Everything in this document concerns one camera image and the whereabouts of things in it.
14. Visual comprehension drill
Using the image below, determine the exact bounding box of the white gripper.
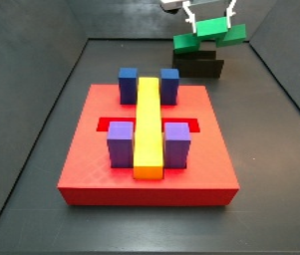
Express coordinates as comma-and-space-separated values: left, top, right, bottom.
159, 0, 237, 34

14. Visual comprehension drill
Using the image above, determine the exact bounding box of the green stepped block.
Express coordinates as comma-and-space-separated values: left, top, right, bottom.
173, 17, 246, 54

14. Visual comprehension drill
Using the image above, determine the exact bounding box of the black angled fixture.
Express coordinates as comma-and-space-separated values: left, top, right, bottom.
171, 51, 223, 79

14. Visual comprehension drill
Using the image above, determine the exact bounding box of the red base board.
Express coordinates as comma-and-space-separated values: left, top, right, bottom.
58, 85, 239, 206

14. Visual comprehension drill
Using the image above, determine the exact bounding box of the dark blue right block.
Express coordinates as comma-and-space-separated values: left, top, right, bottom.
159, 69, 179, 106

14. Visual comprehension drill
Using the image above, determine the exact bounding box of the dark blue block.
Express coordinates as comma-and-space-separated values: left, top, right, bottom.
159, 69, 179, 106
118, 68, 138, 105

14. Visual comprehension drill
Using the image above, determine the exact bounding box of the dark blue left block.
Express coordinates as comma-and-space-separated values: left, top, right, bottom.
118, 68, 138, 105

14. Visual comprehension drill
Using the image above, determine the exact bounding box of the purple right block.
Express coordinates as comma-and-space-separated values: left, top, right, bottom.
163, 123, 190, 168

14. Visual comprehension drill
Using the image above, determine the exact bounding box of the purple block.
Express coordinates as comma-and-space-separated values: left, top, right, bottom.
163, 123, 190, 168
107, 122, 134, 168

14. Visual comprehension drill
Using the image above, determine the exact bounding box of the purple left block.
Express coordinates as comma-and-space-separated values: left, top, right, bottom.
107, 122, 134, 168

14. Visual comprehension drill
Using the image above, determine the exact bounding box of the yellow long bar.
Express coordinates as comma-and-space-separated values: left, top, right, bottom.
134, 78, 163, 180

